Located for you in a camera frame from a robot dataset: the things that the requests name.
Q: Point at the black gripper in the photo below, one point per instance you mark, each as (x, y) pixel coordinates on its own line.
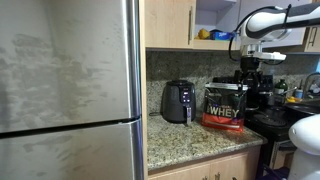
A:
(250, 66)

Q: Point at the black air fryer body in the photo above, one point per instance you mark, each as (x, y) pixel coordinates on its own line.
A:
(173, 91)

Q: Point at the black coffee machine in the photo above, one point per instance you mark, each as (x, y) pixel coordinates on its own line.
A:
(267, 86)

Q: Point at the dark green glass bottle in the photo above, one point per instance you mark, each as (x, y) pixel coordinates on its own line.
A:
(280, 91)

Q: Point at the black red whey protein bag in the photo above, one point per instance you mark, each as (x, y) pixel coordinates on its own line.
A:
(223, 113)

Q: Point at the black kitchen stove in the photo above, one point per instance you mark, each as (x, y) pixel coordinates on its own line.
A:
(266, 128)

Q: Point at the yellow sponge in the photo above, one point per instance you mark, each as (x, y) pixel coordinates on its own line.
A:
(291, 99)

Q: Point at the blue capped soap bottle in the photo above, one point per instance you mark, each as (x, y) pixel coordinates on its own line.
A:
(299, 92)

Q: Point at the black frying pan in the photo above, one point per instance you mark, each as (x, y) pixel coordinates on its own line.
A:
(303, 108)

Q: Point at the chrome sink faucet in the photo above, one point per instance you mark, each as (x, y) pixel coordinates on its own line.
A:
(307, 78)

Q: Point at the blue Ziploc box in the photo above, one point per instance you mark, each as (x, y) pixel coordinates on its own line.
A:
(222, 35)

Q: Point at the wooden base cabinet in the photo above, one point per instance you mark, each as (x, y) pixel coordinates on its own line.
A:
(230, 166)

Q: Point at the yellow item on shelf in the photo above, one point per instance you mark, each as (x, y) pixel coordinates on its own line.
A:
(203, 34)

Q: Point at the tall wooden side panel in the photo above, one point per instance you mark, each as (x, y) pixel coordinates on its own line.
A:
(143, 100)

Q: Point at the stainless steel refrigerator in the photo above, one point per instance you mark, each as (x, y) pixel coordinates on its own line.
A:
(66, 83)

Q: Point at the wooden wall cabinet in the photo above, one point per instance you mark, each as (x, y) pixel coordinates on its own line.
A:
(166, 23)

